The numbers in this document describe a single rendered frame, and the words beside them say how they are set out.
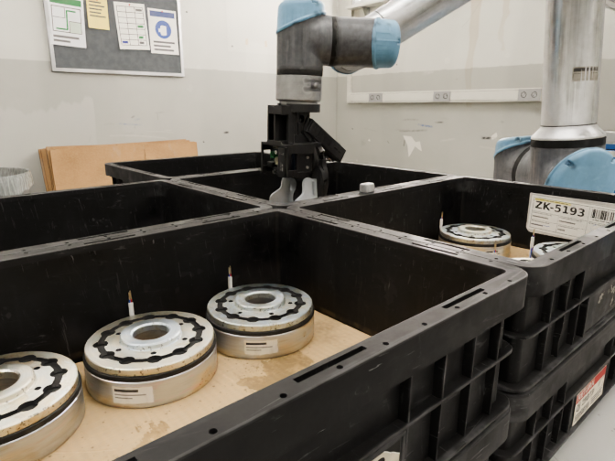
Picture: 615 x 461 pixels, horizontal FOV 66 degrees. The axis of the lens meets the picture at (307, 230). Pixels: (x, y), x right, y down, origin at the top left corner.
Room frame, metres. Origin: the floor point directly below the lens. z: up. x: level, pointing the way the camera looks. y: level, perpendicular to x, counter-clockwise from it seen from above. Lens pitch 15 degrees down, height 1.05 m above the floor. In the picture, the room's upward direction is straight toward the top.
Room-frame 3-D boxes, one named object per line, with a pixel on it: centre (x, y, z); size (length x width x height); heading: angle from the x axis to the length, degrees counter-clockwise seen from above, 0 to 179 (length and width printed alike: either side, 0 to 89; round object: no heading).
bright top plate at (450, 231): (0.69, -0.25, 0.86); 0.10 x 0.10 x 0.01
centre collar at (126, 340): (0.35, 0.13, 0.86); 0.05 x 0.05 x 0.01
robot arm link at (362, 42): (0.83, -0.09, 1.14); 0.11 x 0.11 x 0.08; 5
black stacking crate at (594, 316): (0.57, -0.22, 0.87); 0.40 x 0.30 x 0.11; 132
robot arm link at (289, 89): (0.80, 0.01, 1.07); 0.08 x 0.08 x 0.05
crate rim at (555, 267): (0.57, -0.22, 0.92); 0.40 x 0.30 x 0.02; 132
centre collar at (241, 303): (0.42, 0.05, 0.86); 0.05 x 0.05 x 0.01
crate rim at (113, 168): (1.01, 0.18, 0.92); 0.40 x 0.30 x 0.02; 132
